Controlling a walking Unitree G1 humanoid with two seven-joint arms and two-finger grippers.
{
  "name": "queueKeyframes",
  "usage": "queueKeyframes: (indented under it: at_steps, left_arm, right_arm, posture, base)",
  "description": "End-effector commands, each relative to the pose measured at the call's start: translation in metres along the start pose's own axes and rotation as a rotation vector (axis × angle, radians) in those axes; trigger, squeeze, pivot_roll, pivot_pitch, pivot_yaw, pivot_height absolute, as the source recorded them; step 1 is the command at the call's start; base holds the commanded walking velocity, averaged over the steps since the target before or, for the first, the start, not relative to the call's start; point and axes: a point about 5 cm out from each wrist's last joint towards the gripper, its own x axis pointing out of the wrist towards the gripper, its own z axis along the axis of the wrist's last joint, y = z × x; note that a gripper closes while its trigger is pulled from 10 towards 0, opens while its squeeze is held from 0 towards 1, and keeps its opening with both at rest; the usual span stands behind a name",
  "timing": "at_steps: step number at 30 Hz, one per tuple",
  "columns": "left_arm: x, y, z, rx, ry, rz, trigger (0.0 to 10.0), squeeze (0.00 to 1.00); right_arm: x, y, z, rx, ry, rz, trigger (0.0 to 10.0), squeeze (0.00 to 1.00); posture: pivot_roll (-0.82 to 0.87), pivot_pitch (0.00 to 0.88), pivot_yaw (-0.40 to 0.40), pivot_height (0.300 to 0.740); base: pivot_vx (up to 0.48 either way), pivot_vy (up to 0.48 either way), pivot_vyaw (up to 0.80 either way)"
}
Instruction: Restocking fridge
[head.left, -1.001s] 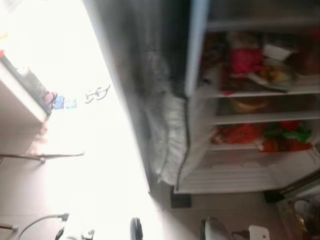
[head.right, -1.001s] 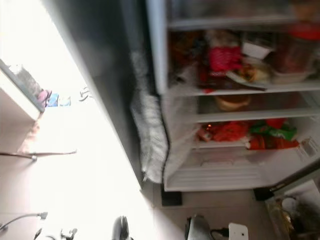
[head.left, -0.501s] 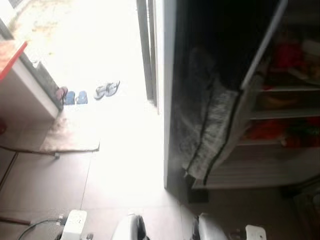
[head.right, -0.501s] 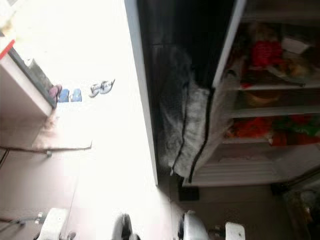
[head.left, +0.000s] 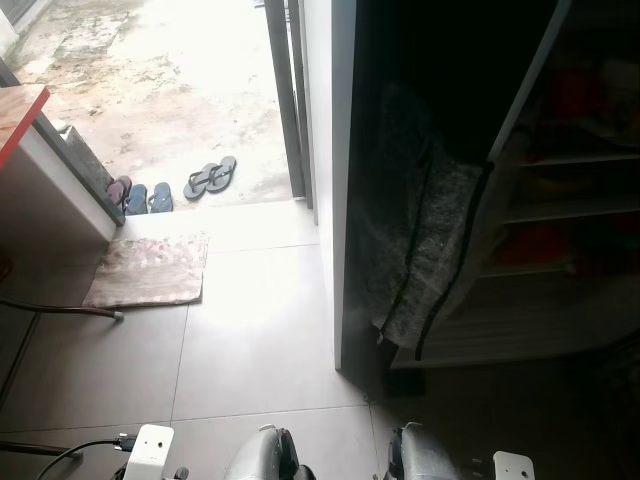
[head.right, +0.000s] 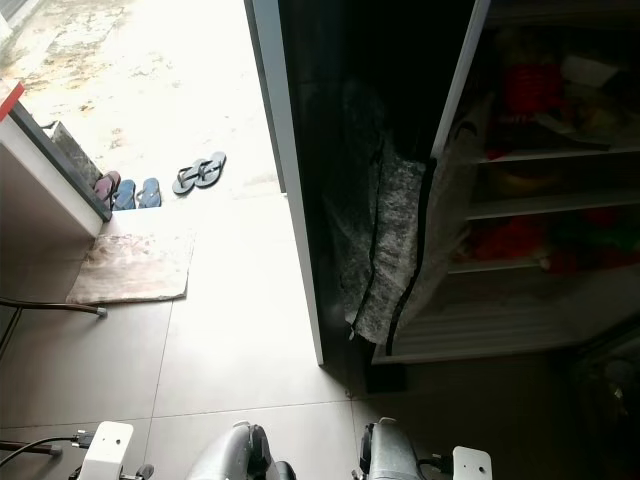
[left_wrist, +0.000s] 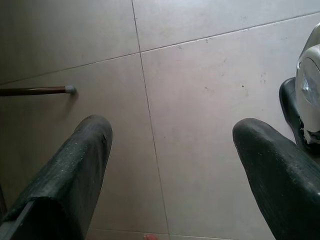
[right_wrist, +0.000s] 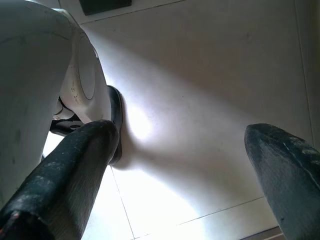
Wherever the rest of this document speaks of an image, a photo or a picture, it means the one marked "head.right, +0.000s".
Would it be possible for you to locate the white open fridge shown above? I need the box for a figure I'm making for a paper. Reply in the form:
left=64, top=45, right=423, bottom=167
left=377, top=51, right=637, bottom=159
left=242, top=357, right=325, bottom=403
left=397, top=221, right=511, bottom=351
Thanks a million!
left=245, top=0, right=640, bottom=393

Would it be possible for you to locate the purple slipper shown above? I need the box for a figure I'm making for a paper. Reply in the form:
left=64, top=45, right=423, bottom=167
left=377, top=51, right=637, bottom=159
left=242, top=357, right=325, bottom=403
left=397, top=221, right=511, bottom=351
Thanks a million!
left=93, top=170, right=121, bottom=201

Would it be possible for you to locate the beige floor mat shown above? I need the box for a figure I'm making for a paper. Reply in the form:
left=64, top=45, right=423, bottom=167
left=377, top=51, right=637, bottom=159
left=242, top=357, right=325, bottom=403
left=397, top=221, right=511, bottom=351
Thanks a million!
left=65, top=230, right=194, bottom=305

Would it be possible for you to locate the grey flip-flop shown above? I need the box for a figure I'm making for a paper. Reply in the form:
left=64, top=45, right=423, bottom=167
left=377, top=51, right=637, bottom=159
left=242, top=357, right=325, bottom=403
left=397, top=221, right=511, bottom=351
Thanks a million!
left=195, top=151, right=228, bottom=189
left=172, top=160, right=206, bottom=196

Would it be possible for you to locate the grey patterned cloth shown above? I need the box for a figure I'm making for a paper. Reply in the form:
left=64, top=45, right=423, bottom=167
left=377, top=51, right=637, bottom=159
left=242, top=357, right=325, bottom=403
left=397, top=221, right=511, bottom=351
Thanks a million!
left=325, top=80, right=439, bottom=346

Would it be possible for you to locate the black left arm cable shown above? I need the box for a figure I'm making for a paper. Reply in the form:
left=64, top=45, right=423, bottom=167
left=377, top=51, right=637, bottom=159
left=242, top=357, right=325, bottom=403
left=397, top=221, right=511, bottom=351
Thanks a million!
left=0, top=432, right=96, bottom=466

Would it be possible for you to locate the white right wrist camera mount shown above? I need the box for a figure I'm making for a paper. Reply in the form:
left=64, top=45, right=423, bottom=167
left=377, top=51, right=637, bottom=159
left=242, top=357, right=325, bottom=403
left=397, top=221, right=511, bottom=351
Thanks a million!
left=452, top=446, right=494, bottom=480

